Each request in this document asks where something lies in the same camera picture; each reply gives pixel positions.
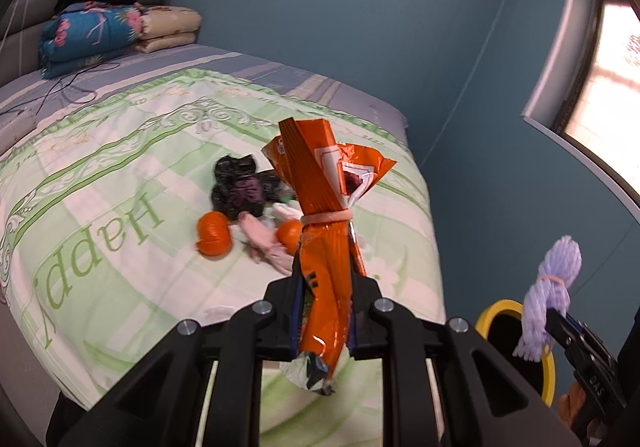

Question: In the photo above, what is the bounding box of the purple foam net bundle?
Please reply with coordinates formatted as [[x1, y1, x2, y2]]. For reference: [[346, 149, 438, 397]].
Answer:
[[513, 236, 582, 361]]

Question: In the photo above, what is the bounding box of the orange snack wrapper bundle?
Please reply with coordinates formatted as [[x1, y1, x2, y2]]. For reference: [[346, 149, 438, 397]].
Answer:
[[262, 118, 396, 395]]

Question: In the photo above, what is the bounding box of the yellow rimmed trash bin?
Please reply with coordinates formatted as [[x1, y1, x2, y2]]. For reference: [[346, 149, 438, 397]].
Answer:
[[474, 298, 558, 408]]

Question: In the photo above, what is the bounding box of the orange peel right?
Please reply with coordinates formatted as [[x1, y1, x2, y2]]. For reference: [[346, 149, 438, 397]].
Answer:
[[276, 220, 303, 255]]

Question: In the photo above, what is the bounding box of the orange peel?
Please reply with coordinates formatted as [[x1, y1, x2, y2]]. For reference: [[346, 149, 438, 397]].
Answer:
[[196, 211, 232, 257], [276, 220, 303, 255]]

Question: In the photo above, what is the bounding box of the pink tissue wad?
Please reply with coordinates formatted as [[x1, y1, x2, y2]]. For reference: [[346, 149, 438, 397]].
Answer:
[[238, 211, 295, 276]]

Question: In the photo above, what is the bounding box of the orange peel left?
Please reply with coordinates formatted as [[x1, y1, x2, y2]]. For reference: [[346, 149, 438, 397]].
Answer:
[[196, 211, 232, 257]]

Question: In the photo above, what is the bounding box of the black crumpled plastic bag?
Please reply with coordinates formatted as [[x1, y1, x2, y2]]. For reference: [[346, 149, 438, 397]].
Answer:
[[210, 155, 285, 222]]

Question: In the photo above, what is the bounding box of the bed with green quilt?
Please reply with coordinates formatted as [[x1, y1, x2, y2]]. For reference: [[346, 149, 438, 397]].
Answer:
[[1, 45, 445, 408]]

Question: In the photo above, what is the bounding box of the window with grey sill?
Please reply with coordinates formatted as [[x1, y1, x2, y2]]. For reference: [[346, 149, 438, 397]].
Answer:
[[522, 0, 639, 216]]

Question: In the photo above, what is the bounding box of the blue floral folded blanket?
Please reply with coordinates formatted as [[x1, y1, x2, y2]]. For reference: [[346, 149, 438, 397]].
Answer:
[[38, 4, 143, 79]]

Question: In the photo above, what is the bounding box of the beige folded blanket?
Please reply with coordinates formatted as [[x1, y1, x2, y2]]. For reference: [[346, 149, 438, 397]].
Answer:
[[134, 5, 202, 53]]

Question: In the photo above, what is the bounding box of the grey bed headboard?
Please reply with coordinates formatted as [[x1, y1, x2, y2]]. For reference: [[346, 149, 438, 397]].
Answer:
[[1, 0, 169, 85]]

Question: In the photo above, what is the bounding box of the black charging cable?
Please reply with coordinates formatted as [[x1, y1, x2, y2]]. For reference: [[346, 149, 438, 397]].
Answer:
[[0, 55, 122, 117]]

